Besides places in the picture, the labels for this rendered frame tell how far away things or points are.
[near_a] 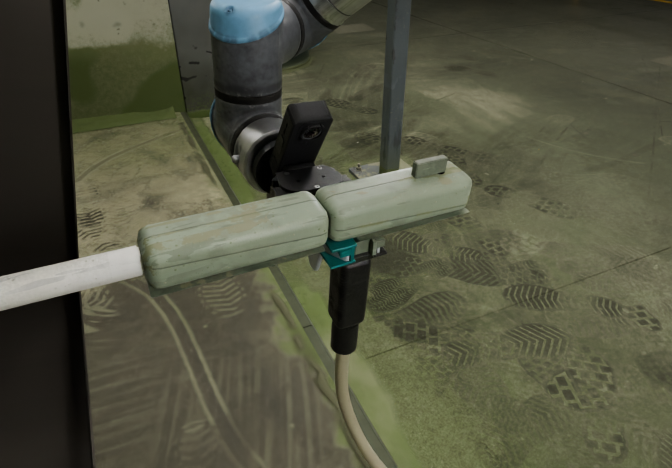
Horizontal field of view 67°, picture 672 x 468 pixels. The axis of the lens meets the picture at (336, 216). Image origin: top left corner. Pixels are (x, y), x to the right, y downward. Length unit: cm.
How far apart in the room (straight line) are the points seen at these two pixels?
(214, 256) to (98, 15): 174
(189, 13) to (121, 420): 154
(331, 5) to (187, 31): 143
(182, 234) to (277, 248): 8
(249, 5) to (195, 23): 149
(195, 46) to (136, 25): 22
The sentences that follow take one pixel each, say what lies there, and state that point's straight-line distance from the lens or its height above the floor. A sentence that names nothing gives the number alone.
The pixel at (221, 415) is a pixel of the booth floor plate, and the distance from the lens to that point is 95.
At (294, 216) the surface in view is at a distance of 43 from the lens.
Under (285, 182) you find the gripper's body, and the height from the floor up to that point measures 53.
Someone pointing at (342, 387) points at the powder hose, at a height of 29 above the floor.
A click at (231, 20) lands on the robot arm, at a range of 65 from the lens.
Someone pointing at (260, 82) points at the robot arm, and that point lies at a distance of 67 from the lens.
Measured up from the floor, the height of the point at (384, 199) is 56.
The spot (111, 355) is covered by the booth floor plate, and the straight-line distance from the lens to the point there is 110.
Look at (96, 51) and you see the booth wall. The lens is 212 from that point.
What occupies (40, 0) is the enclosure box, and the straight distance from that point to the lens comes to 47.
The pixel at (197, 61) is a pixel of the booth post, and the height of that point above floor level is 23.
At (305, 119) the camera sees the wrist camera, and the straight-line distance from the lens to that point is 52.
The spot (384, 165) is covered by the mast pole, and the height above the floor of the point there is 6.
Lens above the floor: 79
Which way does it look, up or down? 32 degrees down
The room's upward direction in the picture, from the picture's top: straight up
